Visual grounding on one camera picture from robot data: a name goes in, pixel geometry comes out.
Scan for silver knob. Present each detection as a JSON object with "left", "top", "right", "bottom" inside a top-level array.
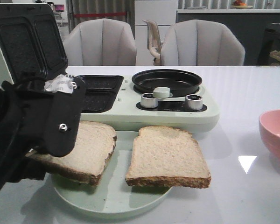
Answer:
[
  {"left": 184, "top": 94, "right": 203, "bottom": 111},
  {"left": 140, "top": 93, "right": 158, "bottom": 109}
]

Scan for left silver knob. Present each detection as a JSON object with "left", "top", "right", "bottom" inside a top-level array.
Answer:
[{"left": 140, "top": 93, "right": 158, "bottom": 109}]

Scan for bread slice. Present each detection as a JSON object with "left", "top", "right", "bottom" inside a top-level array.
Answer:
[
  {"left": 26, "top": 121, "right": 117, "bottom": 186},
  {"left": 125, "top": 126, "right": 211, "bottom": 189}
]

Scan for green round plate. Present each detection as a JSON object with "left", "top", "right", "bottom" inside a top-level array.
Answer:
[{"left": 52, "top": 131, "right": 171, "bottom": 218}]

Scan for right silver knob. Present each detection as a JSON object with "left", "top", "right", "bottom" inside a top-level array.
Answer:
[{"left": 184, "top": 94, "right": 203, "bottom": 111}]

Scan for white cabinet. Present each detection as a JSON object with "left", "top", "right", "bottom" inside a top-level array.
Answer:
[{"left": 134, "top": 0, "right": 178, "bottom": 66}]

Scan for grey armchair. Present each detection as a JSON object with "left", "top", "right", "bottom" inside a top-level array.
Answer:
[
  {"left": 161, "top": 20, "right": 245, "bottom": 66},
  {"left": 63, "top": 18, "right": 137, "bottom": 66}
]

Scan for green pan handle knob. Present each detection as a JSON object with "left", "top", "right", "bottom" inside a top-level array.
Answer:
[{"left": 153, "top": 87, "right": 173, "bottom": 98}]

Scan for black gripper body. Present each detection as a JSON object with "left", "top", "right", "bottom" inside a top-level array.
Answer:
[{"left": 0, "top": 82, "right": 54, "bottom": 190}]

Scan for black round frying pan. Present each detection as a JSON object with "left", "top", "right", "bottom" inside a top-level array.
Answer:
[{"left": 132, "top": 69, "right": 202, "bottom": 97}]

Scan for right grey armchair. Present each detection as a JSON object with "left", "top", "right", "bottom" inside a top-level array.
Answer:
[{"left": 161, "top": 20, "right": 245, "bottom": 66}]

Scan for red barrier belt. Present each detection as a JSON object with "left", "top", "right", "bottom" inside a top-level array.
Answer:
[{"left": 73, "top": 12, "right": 127, "bottom": 18}]

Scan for left grey armchair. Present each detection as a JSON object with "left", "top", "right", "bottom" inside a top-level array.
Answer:
[{"left": 63, "top": 18, "right": 137, "bottom": 66}]

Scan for beige office chair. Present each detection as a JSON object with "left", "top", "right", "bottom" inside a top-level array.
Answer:
[{"left": 143, "top": 20, "right": 162, "bottom": 66}]

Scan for fruit plate on counter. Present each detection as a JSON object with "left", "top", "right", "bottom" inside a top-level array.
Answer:
[{"left": 231, "top": 0, "right": 253, "bottom": 9}]

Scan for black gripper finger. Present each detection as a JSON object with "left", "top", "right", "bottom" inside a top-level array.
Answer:
[{"left": 44, "top": 75, "right": 86, "bottom": 157}]

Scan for dark counter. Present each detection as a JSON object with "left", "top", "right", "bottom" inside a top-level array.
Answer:
[{"left": 176, "top": 9, "right": 280, "bottom": 65}]

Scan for pink bowl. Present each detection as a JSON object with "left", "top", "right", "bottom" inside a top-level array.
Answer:
[{"left": 259, "top": 109, "right": 280, "bottom": 159}]

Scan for green sandwich maker lid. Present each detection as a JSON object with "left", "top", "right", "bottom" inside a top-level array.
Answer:
[{"left": 0, "top": 3, "right": 68, "bottom": 84}]

